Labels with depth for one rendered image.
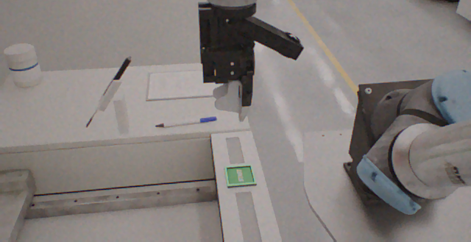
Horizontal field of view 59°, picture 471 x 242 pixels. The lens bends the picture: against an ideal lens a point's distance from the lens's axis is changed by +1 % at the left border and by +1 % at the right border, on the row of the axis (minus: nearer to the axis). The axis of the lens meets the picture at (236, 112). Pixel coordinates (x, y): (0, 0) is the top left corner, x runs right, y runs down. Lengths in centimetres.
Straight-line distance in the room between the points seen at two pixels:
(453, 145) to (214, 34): 35
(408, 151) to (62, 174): 72
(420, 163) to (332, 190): 40
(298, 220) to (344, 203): 107
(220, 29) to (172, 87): 49
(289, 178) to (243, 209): 150
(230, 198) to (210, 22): 33
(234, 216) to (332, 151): 46
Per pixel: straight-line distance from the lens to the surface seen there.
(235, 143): 90
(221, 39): 63
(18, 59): 118
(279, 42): 64
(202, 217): 93
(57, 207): 99
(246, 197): 78
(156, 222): 93
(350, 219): 96
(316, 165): 107
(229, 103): 68
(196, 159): 97
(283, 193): 216
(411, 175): 67
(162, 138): 93
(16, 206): 98
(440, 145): 60
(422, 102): 77
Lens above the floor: 150
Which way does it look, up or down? 33 degrees down
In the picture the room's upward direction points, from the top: straight up
